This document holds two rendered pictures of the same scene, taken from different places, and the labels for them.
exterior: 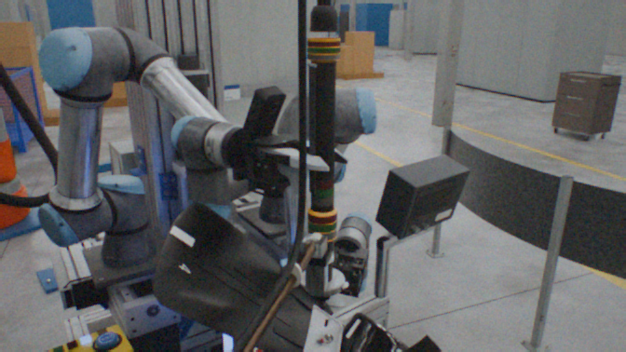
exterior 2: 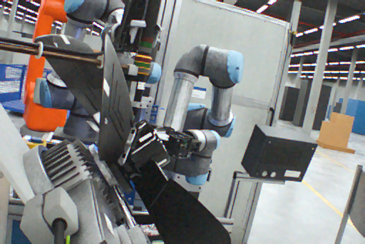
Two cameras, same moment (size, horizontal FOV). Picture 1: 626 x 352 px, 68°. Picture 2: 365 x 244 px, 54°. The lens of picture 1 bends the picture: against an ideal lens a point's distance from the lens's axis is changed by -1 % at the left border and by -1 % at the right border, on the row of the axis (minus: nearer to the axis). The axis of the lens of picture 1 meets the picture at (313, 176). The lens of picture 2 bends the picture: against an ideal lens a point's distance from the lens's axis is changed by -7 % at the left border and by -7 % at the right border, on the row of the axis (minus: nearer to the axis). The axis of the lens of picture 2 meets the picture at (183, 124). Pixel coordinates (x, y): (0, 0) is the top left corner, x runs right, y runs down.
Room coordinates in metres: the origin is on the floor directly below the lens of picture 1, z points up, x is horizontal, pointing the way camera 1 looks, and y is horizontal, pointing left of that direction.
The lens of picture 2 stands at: (-0.24, -0.46, 1.39)
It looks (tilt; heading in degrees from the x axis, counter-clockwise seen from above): 7 degrees down; 19
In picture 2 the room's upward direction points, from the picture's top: 11 degrees clockwise
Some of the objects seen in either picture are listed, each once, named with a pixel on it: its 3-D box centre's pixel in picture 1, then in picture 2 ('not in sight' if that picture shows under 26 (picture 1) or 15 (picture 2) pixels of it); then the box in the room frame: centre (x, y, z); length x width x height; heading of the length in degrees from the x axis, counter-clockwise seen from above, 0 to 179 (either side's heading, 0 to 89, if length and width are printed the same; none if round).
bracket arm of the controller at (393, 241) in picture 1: (406, 234); (259, 178); (1.30, -0.29, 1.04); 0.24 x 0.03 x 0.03; 128
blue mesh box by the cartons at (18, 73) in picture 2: not in sight; (26, 89); (5.78, 5.25, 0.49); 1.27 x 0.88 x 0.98; 22
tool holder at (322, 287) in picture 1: (320, 259); (135, 85); (0.61, -0.01, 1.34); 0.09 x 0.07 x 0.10; 163
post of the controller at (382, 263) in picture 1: (382, 267); (233, 195); (1.23, -0.21, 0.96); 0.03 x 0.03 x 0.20; 38
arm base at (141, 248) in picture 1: (128, 237); (80, 123); (1.17, 0.52, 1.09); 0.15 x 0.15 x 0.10
